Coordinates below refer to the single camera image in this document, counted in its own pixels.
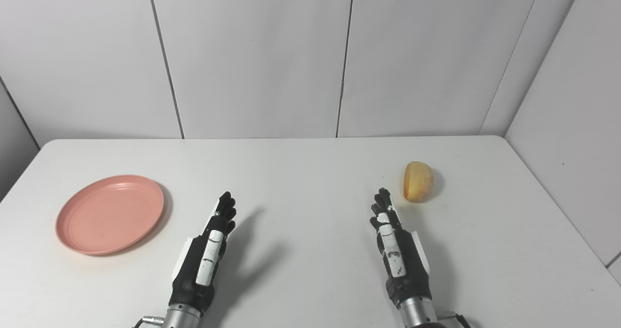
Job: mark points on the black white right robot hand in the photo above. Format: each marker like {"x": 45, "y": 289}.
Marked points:
{"x": 410, "y": 270}

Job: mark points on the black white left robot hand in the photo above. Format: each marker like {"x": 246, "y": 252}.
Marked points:
{"x": 191, "y": 274}

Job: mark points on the yellow bread roll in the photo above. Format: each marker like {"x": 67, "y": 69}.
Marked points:
{"x": 418, "y": 182}

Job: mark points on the pink round plate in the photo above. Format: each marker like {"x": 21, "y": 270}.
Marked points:
{"x": 109, "y": 215}

